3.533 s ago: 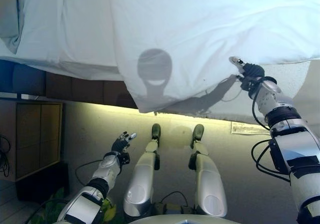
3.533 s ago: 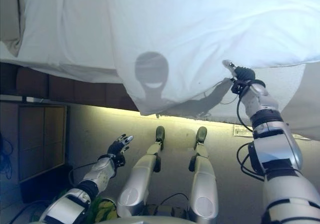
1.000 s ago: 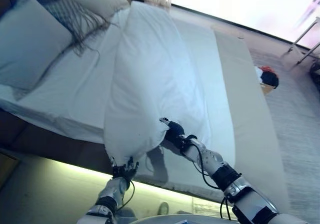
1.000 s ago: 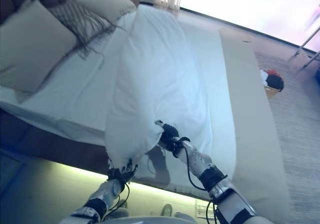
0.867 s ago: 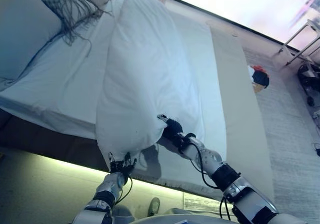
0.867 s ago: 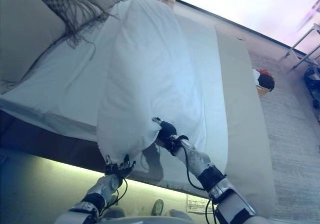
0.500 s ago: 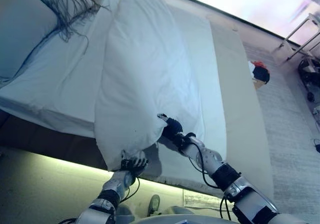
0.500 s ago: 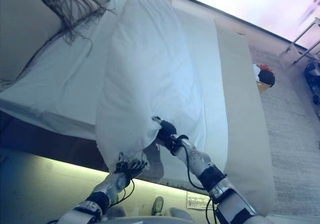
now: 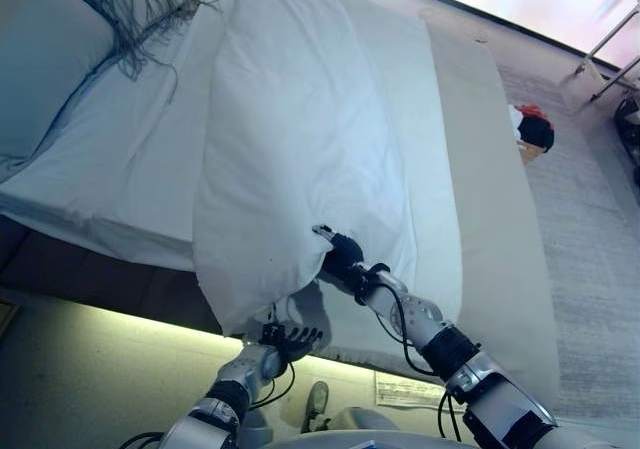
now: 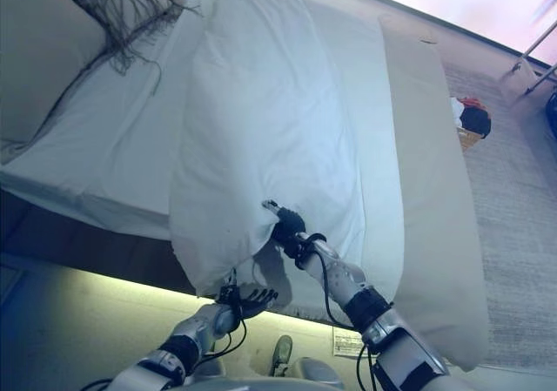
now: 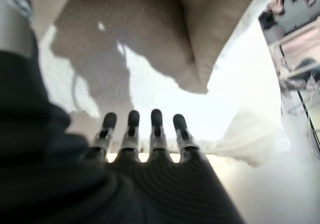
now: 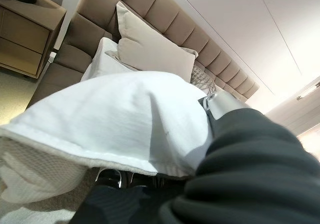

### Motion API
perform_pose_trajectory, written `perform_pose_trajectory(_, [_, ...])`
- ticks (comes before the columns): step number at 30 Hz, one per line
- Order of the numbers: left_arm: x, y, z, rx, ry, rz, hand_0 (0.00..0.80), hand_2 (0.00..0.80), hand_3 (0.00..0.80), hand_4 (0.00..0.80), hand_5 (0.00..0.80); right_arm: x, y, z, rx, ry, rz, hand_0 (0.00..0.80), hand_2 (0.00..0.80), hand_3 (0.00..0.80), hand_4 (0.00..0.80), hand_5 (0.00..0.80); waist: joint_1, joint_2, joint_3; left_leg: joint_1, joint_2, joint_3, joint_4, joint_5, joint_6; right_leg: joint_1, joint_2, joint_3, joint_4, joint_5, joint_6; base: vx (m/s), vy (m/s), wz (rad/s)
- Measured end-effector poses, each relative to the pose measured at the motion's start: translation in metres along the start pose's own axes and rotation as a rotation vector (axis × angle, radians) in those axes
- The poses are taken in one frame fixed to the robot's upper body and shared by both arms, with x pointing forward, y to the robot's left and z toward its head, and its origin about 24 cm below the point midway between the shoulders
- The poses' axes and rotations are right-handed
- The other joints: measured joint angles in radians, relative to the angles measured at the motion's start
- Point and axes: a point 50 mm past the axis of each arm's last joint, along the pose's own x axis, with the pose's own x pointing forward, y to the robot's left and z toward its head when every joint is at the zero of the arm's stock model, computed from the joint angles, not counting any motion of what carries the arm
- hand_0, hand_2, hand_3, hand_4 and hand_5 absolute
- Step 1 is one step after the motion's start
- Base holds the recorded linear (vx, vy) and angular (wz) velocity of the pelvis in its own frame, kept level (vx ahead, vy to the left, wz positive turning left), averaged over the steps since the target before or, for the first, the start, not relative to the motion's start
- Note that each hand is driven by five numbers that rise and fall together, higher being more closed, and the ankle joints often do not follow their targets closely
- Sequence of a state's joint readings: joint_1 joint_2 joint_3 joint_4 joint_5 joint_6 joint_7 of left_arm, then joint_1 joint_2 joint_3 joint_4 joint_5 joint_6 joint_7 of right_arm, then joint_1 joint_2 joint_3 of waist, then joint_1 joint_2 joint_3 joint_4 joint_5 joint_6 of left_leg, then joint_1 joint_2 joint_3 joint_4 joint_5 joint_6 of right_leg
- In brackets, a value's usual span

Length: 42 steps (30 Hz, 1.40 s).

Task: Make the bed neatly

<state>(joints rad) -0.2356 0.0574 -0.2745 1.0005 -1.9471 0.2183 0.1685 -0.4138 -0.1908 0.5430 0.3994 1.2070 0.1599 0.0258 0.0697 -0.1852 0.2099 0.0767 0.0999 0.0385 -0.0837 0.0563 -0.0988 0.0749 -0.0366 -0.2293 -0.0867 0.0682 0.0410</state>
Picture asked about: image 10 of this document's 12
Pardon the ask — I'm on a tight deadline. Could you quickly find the white garment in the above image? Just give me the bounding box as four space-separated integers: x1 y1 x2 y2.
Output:
450 98 465 129

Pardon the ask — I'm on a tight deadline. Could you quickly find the silver robot right leg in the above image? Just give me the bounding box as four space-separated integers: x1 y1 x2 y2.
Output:
272 334 345 381

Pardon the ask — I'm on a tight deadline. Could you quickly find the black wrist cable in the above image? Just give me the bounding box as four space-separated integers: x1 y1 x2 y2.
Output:
304 233 379 391
202 297 250 364

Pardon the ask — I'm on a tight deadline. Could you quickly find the black garment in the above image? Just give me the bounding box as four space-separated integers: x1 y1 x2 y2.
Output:
460 107 493 139

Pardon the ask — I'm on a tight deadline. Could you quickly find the white duvet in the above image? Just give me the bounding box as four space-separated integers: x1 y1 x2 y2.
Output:
167 0 408 299

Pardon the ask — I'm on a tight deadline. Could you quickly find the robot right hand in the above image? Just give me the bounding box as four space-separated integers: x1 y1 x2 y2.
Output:
260 198 308 253

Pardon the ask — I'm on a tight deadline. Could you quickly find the grey rug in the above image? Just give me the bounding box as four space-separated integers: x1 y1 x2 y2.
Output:
439 55 557 391

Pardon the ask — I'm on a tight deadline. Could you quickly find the beige bed runner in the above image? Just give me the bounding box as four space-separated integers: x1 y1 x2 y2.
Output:
376 14 491 373

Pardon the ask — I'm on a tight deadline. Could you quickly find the metal frame cart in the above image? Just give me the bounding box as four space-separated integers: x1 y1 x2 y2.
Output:
511 0 557 96

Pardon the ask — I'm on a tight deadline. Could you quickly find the brown upholstered bed frame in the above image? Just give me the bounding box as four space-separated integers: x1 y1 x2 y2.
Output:
0 181 197 296

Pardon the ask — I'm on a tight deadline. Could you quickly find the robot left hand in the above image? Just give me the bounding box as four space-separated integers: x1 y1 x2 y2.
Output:
218 268 280 321

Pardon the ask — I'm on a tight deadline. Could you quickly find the grey fringed decorative cushion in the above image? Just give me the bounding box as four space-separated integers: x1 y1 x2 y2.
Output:
45 0 205 100

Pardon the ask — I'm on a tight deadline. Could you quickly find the white label sticker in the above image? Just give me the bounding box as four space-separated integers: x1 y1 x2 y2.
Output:
332 324 363 358

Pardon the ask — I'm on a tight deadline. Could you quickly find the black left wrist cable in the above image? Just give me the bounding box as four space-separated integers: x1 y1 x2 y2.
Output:
202 297 250 364

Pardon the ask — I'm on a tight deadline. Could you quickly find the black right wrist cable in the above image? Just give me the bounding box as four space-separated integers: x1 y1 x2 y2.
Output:
304 233 379 391

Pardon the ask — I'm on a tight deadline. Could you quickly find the tan laundry box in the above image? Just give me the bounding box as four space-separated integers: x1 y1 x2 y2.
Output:
456 125 484 152

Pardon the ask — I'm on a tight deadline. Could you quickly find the beige pillow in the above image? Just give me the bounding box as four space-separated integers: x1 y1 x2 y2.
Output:
0 0 110 165

